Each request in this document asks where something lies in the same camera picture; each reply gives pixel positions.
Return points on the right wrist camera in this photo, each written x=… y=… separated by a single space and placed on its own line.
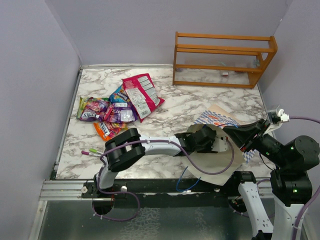
x=277 y=116

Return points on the green Fox's candy bag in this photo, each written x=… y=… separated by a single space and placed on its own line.
x=81 y=106

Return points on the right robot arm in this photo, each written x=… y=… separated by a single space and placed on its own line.
x=291 y=187

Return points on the red snack bag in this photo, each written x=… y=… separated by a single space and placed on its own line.
x=142 y=93

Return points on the purple snack bag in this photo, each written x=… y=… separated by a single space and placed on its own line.
x=123 y=113

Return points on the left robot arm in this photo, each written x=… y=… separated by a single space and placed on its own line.
x=125 y=149

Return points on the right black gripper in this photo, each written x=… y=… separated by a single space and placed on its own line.
x=245 y=134

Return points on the purple Fox's berries bag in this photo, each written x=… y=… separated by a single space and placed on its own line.
x=94 y=109

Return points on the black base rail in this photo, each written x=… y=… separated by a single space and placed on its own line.
x=165 y=193

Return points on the orange candy bag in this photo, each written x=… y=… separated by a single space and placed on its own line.
x=107 y=130

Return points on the wooden rack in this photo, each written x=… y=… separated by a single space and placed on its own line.
x=199 y=59

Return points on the pink Big Foot candy bag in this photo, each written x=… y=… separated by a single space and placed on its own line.
x=108 y=112

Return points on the blue snack bag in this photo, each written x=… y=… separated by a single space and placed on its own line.
x=119 y=96

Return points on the blue checkered paper bag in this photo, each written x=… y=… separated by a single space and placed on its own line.
x=216 y=168

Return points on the pens on table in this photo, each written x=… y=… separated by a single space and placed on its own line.
x=91 y=152

